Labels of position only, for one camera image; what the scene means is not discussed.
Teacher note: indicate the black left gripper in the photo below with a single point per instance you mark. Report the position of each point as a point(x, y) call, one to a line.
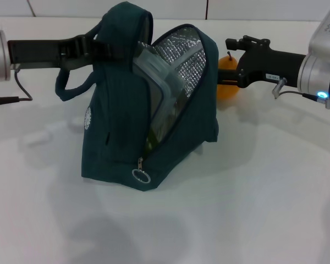
point(35, 52)

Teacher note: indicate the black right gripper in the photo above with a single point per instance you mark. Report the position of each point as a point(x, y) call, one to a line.
point(272, 66)

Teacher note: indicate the orange yellow pear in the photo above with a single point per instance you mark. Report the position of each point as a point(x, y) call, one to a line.
point(228, 61)

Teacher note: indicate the clear plastic blue-rimmed food container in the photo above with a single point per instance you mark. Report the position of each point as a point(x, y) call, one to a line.
point(156, 77)

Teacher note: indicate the dark teal insulated lunch bag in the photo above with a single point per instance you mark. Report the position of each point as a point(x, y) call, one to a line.
point(112, 123)

